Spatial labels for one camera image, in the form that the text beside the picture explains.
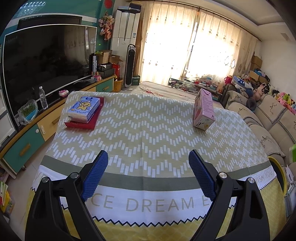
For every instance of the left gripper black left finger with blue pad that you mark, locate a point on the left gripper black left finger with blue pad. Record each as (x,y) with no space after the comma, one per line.
(46,220)

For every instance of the yellow-rimmed trash bin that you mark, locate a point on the yellow-rimmed trash bin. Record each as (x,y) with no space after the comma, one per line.
(281,176)

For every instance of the green yellow tv cabinet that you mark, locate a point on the green yellow tv cabinet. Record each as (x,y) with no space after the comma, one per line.
(30,138)

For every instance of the beige sofa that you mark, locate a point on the beige sofa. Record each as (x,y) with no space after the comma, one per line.
(271,122)

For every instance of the red flat box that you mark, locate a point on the red flat box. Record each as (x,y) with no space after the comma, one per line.
(91,124)

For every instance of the chevron patterned table runner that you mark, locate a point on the chevron patterned table runner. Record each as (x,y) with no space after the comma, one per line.
(148,180)

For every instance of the pink carton box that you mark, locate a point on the pink carton box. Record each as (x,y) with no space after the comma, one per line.
(204,115)

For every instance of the blue tissue pack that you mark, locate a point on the blue tissue pack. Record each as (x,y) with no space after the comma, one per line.
(83,110)

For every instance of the clear water bottle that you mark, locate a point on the clear water bottle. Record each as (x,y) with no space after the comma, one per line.
(43,100)

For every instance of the pile of plush toys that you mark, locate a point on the pile of plush toys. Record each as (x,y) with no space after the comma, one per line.
(283,98)

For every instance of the large black television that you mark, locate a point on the large black television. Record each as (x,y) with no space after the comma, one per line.
(48,51)

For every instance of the white tower fan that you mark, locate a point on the white tower fan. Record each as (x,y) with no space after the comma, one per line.
(129,65)

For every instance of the sheer window curtain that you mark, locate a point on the sheer window curtain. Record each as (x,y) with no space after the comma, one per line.
(184,42)

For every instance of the white air conditioner cabinet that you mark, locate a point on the white air conditioner cabinet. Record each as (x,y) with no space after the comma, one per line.
(124,30)

